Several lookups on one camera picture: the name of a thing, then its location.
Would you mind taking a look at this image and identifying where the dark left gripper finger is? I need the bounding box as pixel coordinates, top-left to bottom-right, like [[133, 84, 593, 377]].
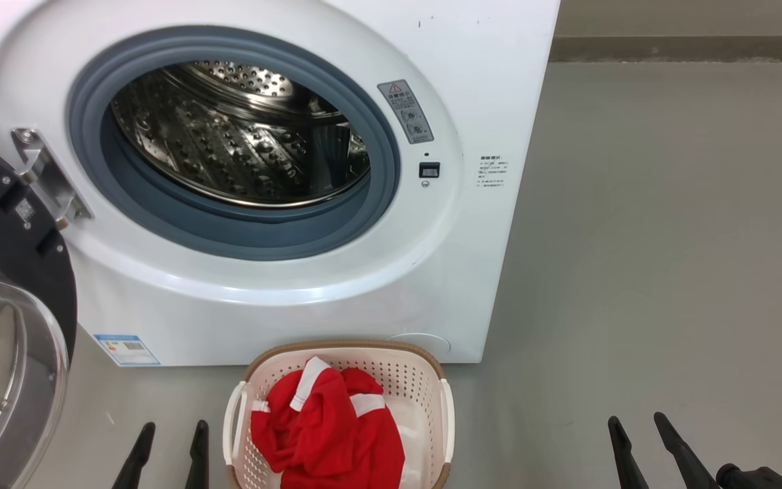
[[185, 420, 210, 489], [111, 422, 156, 489]]

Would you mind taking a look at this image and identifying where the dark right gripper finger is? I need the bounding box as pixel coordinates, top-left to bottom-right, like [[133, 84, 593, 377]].
[[608, 416, 650, 489], [654, 412, 722, 489]]

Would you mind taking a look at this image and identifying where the red and white garment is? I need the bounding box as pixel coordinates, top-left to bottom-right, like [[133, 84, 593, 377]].
[[250, 357, 407, 489]]

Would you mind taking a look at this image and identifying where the cream basket with brown rim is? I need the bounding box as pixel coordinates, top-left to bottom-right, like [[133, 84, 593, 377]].
[[223, 340, 455, 489]]

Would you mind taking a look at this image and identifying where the grey rubber door seal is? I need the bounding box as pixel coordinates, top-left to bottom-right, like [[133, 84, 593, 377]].
[[67, 26, 402, 262]]

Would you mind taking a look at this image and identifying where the white front-load washing machine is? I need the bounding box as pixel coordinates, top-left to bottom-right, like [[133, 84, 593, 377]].
[[0, 0, 561, 367]]

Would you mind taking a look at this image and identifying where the metal door hinge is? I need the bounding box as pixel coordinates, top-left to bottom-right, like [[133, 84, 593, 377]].
[[11, 127, 93, 230]]

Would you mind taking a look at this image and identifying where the perforated steel washer drum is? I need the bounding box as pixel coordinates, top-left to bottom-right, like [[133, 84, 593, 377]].
[[111, 60, 371, 209]]

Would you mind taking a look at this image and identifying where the blue energy label sticker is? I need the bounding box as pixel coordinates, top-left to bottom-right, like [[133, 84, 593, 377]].
[[93, 333, 161, 367]]

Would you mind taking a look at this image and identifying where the grey caution sticker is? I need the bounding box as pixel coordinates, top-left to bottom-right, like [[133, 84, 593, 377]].
[[377, 79, 434, 145]]

